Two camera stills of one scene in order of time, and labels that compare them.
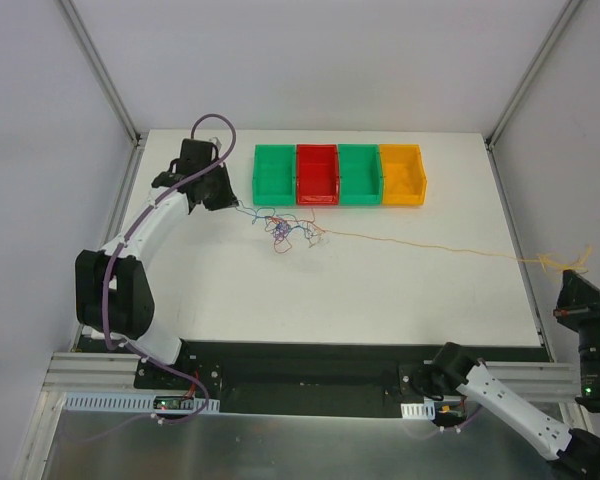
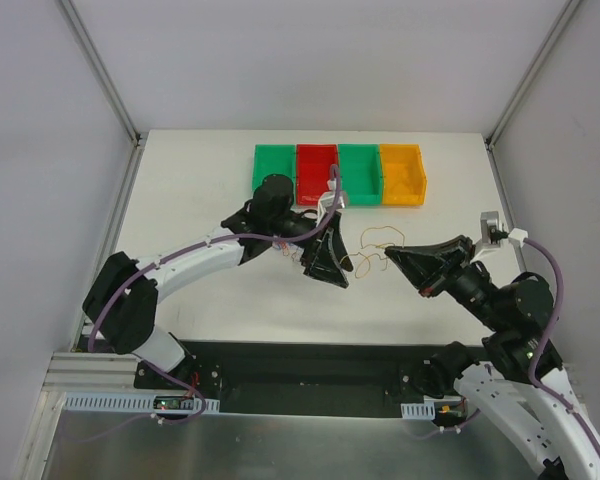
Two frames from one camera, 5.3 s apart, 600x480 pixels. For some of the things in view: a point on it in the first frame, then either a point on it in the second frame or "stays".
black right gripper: x=578 y=304 -> x=450 y=267
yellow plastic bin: x=404 y=179 stays
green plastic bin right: x=360 y=174 stays
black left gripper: x=222 y=187 -> x=313 y=241
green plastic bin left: x=274 y=175 stays
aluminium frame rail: x=93 y=373 stays
